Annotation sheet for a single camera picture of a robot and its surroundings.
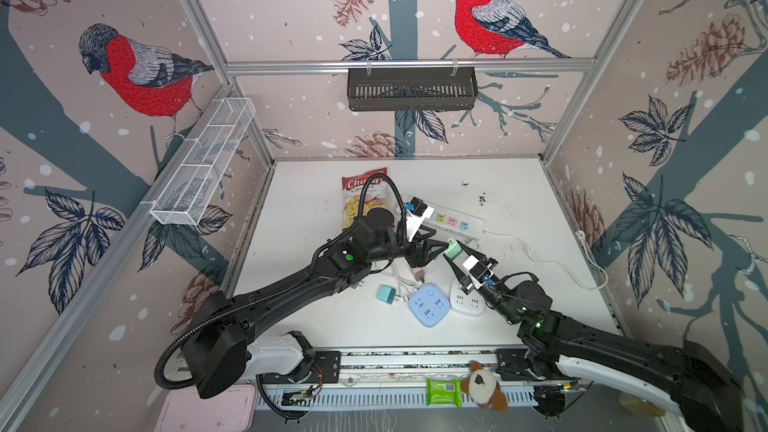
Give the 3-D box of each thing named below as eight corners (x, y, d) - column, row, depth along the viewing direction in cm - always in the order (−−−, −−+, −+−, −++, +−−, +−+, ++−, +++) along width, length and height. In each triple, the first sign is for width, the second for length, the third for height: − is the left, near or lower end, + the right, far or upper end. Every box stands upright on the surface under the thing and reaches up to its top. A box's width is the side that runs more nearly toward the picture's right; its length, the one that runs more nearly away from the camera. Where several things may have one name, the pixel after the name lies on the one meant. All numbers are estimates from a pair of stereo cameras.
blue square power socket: (403, 305, 85) (403, 302, 83) (426, 280, 89) (427, 278, 88) (430, 332, 80) (431, 330, 78) (453, 305, 85) (454, 302, 83)
